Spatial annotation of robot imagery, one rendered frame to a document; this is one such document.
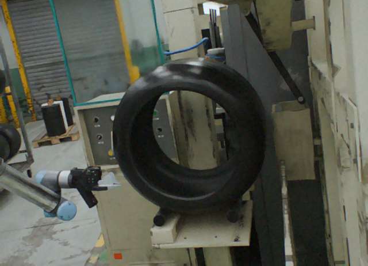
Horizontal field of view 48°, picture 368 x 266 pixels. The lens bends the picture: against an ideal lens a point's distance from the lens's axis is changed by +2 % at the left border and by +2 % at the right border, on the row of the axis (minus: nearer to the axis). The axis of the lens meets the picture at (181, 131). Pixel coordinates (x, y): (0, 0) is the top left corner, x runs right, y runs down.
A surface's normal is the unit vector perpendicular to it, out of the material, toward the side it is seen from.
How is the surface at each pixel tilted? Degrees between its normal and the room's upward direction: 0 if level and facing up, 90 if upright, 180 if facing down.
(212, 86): 81
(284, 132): 90
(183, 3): 90
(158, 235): 90
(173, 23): 90
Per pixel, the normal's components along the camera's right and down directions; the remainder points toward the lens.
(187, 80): -0.19, 0.07
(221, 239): -0.16, -0.96
